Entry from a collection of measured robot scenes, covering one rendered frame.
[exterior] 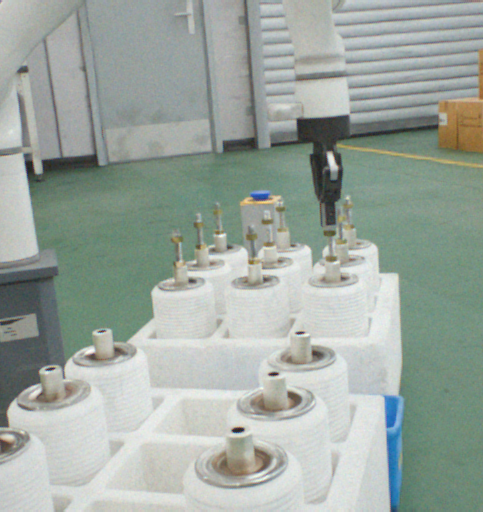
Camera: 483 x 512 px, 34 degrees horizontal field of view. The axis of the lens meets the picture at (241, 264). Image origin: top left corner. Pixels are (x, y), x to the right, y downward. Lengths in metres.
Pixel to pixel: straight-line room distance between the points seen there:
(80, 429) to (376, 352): 0.46
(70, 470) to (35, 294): 0.48
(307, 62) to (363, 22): 5.64
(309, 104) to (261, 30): 5.30
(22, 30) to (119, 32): 5.05
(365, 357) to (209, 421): 0.26
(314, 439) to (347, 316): 0.43
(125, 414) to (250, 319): 0.31
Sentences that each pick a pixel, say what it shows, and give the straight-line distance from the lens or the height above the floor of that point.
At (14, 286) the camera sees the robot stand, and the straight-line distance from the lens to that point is 1.24.
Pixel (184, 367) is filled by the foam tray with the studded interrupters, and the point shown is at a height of 0.14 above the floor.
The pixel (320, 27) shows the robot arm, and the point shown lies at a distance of 1.08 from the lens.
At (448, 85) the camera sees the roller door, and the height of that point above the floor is 0.35.
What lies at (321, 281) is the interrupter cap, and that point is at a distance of 1.16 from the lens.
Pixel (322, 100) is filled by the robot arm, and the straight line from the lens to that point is 1.08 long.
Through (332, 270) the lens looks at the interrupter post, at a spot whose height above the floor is 0.27.
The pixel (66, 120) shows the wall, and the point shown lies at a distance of 6.21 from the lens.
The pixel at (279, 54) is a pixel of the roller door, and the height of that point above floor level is 0.72.
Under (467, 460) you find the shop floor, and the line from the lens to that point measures 1.19.
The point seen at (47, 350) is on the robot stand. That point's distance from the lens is 1.27.
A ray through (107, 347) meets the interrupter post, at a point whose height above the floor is 0.26.
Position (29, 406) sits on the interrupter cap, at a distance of 0.82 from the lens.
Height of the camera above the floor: 0.55
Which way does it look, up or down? 13 degrees down
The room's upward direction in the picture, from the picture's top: 5 degrees counter-clockwise
